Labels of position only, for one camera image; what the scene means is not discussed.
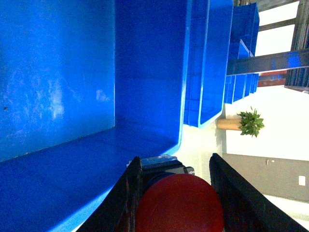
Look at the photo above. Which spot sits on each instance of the blue target bin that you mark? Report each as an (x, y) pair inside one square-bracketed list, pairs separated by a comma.
[(85, 86)]

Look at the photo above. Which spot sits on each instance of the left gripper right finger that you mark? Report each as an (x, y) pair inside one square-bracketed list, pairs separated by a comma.
[(245, 208)]

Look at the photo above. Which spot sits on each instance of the red button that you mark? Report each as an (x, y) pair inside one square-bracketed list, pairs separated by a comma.
[(174, 199)]

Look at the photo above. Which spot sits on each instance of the metal roller rack frame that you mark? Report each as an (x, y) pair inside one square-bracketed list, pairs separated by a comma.
[(271, 45)]

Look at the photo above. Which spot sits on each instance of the potted green plant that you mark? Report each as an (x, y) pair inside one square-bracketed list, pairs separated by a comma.
[(247, 122)]

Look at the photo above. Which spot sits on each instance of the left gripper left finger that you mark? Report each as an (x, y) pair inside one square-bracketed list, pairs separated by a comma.
[(117, 212)]

